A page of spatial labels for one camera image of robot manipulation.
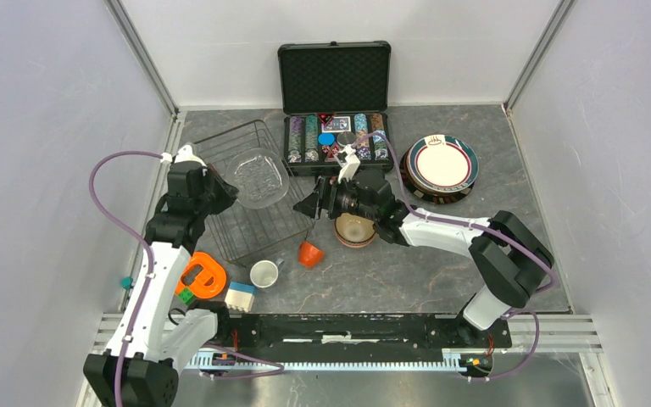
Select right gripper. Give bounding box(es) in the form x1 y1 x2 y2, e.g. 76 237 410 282
292 173 377 222

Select clear glass plate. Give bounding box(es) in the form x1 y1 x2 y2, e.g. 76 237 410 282
225 148 290 209

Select white plate teal rim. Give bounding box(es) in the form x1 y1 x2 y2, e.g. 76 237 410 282
404 134 480 193

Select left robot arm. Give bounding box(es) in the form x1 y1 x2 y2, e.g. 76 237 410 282
83 153 238 406

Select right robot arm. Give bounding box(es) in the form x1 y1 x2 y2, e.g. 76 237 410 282
293 170 557 346

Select tan ceramic bowl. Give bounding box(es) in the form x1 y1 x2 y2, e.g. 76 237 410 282
334 213 376 248

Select orange small cup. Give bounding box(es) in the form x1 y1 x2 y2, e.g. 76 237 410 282
298 241 325 268

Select blue round chip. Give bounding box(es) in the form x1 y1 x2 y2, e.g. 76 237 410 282
317 132 336 147

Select silver round dealer button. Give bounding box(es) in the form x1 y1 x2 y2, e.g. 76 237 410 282
336 131 357 148

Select white mug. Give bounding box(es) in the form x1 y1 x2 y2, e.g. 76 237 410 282
249 259 284 288

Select orange tape dispenser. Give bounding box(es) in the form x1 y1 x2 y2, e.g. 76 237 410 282
175 252 228 300

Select green dice block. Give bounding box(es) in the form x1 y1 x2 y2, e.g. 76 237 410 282
177 287 196 305

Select blue white toy block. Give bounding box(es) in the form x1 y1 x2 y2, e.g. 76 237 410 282
225 282 256 313

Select black poker chip case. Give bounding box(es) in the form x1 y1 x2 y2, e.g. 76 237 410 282
276 41 393 176

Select dark brown bottom plate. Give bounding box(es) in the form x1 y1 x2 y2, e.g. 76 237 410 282
399 155 475 204

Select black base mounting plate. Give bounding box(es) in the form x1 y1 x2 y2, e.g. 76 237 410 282
211 313 513 363

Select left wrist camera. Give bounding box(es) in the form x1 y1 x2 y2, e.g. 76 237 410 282
160 143 206 167

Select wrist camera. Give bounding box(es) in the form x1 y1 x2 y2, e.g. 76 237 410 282
160 143 206 167
335 145 360 183

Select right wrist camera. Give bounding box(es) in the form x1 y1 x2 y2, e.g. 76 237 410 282
335 145 360 183

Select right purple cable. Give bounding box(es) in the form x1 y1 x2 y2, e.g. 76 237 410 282
348 130 559 383

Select white cable duct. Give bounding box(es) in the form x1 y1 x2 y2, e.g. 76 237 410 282
185 349 466 373

